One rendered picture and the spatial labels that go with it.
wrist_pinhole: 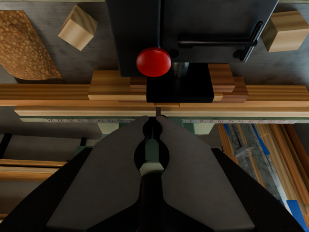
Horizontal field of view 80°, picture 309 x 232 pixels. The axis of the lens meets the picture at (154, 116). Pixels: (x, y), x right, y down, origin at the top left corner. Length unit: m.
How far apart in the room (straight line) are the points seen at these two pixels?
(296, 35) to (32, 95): 0.42
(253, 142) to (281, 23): 0.91
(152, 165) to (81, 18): 0.21
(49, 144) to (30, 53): 2.67
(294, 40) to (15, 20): 0.36
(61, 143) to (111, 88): 2.64
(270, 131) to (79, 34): 1.63
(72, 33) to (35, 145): 2.81
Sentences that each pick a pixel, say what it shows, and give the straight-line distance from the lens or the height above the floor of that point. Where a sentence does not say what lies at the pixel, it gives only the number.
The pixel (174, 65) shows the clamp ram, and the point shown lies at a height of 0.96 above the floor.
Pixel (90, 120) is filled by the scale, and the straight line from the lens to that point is 0.39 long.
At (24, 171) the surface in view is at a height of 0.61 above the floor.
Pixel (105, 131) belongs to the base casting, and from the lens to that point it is 0.77.
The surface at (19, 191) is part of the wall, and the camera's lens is 2.89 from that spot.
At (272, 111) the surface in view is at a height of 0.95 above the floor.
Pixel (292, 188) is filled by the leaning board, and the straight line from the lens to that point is 1.65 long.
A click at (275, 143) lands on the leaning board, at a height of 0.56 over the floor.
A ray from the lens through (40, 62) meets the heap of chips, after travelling 0.36.
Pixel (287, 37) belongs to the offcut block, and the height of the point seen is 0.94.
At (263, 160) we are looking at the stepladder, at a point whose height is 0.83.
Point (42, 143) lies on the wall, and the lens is 3.02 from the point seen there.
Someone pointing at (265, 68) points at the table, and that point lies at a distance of 0.39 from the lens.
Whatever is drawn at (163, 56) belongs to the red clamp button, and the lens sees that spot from 0.16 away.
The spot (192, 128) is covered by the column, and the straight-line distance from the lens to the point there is 0.54.
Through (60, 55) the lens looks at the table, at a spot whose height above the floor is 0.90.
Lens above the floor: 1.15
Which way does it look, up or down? 32 degrees down
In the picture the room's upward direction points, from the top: 180 degrees counter-clockwise
